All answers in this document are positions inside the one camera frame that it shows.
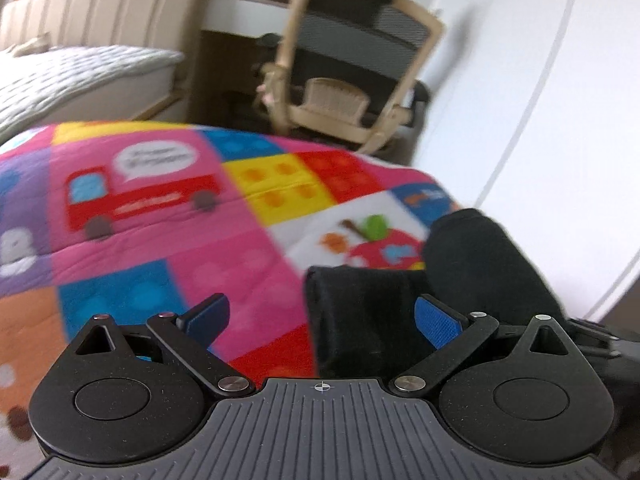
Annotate black pants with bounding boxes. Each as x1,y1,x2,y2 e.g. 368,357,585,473
304,207,569,382

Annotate beige padded headboard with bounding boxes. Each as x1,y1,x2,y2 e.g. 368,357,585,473
0,0,212,55

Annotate colourful printed blanket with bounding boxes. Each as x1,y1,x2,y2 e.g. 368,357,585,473
0,120,462,480

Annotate white wardrobe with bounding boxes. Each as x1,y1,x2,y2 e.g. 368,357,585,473
400,0,640,323

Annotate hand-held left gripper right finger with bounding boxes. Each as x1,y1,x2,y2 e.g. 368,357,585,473
392,294,593,401

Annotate small beige pillow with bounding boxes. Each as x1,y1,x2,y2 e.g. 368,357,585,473
9,34,52,57

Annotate white quilted bed cover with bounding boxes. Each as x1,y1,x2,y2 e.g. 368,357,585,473
0,44,187,144

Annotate beige mesh office chair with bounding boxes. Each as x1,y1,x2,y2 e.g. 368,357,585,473
252,0,447,157

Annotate white desk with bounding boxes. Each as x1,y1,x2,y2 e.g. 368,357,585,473
200,0,303,113

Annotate beige plastic stool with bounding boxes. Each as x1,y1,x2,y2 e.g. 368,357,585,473
301,78,369,117

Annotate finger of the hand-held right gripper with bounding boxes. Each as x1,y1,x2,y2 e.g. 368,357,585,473
566,317,640,363

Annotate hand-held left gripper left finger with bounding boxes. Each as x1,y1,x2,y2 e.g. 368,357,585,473
60,294,257,401

